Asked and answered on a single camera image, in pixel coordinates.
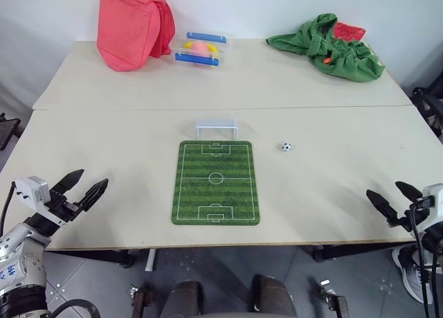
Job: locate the white table leg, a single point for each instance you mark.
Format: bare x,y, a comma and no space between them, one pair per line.
150,260

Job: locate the small white goal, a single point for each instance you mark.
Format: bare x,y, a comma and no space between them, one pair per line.
216,124

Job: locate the mini soccer ball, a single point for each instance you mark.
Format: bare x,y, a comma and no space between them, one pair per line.
285,147

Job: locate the pink ball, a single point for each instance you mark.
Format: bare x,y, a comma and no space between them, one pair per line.
200,48

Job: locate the black table frame bar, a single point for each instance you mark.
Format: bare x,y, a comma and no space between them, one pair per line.
360,250
93,256

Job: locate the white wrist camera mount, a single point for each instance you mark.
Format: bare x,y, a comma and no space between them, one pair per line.
32,192
435,202

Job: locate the green soccer field mat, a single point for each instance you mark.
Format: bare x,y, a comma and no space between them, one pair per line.
216,183

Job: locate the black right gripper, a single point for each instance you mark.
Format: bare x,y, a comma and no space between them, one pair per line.
405,218

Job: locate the clear box with blue clips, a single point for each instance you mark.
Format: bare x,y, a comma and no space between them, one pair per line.
199,56

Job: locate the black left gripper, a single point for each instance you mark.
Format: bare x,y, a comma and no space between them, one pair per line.
61,207

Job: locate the red mesh packet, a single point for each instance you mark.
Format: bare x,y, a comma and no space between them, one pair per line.
350,30

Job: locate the dark rounded shape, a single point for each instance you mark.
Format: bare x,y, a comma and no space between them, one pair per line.
271,295
182,299

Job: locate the red fabric bag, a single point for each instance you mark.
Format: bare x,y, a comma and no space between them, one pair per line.
129,30

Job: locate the small orange object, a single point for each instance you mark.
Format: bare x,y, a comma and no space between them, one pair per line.
327,60

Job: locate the black stand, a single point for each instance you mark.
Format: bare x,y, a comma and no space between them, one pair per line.
7,131

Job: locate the white-black sneaker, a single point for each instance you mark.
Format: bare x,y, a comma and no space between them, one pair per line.
413,273

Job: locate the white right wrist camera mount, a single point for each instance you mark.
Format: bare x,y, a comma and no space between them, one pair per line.
435,202

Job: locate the green crumpled cloth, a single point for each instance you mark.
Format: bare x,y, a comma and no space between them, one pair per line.
346,60

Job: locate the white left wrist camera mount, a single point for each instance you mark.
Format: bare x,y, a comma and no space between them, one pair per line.
32,192

